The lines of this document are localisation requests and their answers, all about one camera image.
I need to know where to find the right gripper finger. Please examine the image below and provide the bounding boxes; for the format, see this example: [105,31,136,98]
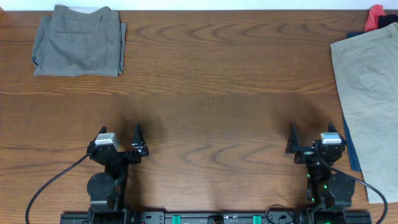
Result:
[285,124,299,154]
[328,122,346,143]

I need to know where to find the khaki beige shorts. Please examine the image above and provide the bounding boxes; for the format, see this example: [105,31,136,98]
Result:
[330,22,397,203]

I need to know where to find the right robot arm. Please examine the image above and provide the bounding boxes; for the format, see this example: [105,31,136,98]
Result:
[285,123,355,223]

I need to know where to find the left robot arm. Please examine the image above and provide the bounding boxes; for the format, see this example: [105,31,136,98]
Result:
[86,124,149,224]

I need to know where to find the folded grey shorts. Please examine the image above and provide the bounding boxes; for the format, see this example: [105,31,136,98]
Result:
[31,5,127,77]

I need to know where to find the red garment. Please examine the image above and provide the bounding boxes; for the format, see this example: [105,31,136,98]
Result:
[364,4,386,32]

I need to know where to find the black garment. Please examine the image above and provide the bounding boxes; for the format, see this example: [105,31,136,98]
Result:
[377,14,398,29]

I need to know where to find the left black cable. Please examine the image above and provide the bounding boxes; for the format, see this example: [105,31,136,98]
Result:
[25,154,90,224]

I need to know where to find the black cable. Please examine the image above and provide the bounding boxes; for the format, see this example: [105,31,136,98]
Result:
[315,149,389,224]
[25,154,90,224]

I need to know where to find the right black cable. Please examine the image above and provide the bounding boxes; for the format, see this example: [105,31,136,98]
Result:
[315,149,389,224]

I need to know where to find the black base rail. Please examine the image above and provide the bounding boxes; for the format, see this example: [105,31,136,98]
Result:
[60,210,372,224]

